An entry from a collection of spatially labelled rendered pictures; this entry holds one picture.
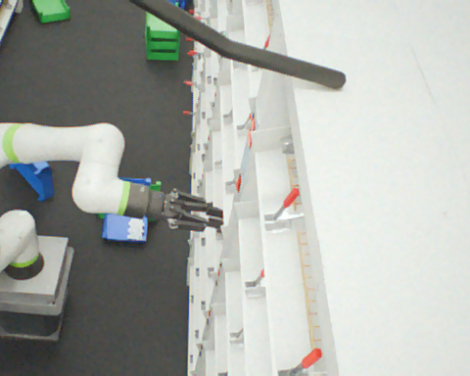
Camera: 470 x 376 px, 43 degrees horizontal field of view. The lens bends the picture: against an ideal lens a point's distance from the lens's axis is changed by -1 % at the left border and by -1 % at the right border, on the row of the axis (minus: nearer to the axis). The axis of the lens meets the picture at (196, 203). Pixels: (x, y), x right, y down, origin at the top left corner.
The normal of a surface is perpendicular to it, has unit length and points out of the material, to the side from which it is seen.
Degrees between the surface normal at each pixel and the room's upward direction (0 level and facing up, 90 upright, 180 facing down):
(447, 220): 0
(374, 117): 0
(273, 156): 19
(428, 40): 0
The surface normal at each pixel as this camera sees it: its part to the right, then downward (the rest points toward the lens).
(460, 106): 0.11, -0.65
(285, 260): -0.22, -0.65
